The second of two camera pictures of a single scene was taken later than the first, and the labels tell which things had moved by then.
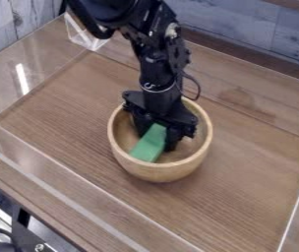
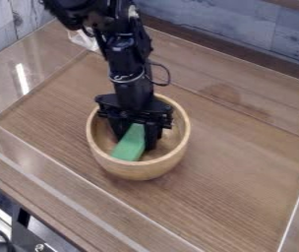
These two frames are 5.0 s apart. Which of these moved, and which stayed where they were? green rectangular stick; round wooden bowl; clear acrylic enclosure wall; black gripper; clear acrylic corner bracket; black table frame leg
Moved: green rectangular stick; black gripper; round wooden bowl
Stayed: clear acrylic corner bracket; clear acrylic enclosure wall; black table frame leg
